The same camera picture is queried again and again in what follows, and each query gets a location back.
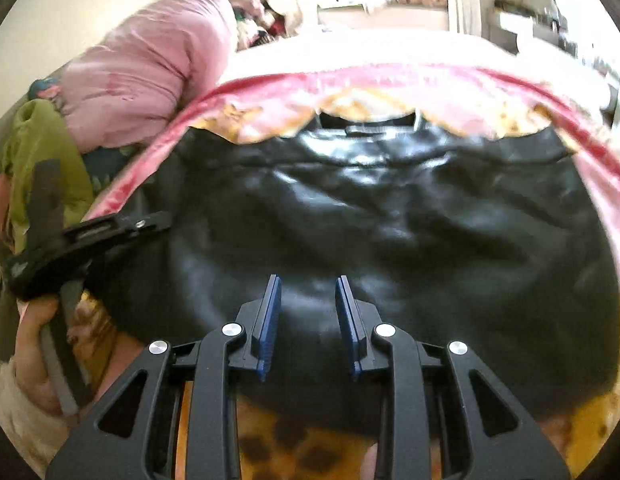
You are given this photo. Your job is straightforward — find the person's left hand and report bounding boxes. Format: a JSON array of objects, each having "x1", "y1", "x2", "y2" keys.
[{"x1": 15, "y1": 296, "x2": 119, "y2": 411}]

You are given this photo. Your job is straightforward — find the pink quilt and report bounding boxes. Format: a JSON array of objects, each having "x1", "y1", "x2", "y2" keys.
[{"x1": 57, "y1": 0, "x2": 239, "y2": 149}]

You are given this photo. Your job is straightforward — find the cluttered shelf unit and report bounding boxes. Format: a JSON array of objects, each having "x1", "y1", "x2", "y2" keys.
[{"x1": 492, "y1": 0, "x2": 620, "y2": 116}]

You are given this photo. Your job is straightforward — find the pile of colourful clothes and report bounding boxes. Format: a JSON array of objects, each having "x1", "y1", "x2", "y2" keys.
[{"x1": 232, "y1": 0, "x2": 301, "y2": 52}]

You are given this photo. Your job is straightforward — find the light bed sheet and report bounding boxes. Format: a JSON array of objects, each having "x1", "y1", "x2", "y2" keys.
[{"x1": 220, "y1": 27, "x2": 610, "y2": 92}]

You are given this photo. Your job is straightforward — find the person's left forearm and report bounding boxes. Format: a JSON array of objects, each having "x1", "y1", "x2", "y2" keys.
[{"x1": 0, "y1": 360, "x2": 86, "y2": 466}]

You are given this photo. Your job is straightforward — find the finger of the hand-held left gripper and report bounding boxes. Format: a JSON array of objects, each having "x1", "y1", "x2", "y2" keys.
[{"x1": 62, "y1": 211, "x2": 171, "y2": 244}]

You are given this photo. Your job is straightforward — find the pink printed blanket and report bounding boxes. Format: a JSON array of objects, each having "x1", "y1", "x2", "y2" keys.
[{"x1": 65, "y1": 62, "x2": 620, "y2": 480}]

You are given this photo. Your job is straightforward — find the black leather jacket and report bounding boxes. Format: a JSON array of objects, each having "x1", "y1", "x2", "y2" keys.
[{"x1": 87, "y1": 112, "x2": 620, "y2": 436}]

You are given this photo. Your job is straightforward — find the green cloth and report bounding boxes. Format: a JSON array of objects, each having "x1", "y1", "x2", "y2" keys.
[{"x1": 0, "y1": 100, "x2": 96, "y2": 256}]

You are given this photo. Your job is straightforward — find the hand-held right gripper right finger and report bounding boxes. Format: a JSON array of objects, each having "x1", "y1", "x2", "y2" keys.
[{"x1": 335, "y1": 275, "x2": 573, "y2": 480}]

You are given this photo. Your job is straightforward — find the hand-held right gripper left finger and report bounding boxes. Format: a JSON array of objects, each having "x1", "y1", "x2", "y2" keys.
[{"x1": 45, "y1": 274, "x2": 283, "y2": 480}]

